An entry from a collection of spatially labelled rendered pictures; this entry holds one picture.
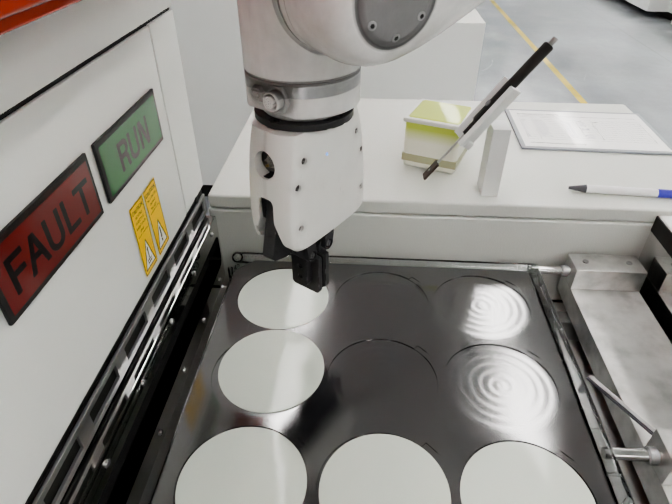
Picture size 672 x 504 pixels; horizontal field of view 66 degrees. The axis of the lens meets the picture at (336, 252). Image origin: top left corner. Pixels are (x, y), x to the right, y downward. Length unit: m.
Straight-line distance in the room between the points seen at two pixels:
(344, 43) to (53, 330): 0.25
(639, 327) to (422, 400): 0.28
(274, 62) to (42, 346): 0.23
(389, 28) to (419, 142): 0.40
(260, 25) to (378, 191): 0.33
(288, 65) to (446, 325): 0.32
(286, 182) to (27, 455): 0.23
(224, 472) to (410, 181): 0.40
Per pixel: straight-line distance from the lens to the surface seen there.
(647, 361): 0.62
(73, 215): 0.38
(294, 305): 0.56
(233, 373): 0.50
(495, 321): 0.57
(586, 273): 0.66
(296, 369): 0.50
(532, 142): 0.80
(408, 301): 0.57
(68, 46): 0.39
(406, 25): 0.29
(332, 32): 0.28
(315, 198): 0.40
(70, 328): 0.39
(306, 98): 0.36
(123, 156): 0.44
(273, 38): 0.35
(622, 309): 0.67
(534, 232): 0.66
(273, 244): 0.41
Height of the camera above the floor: 1.28
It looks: 36 degrees down
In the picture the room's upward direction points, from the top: straight up
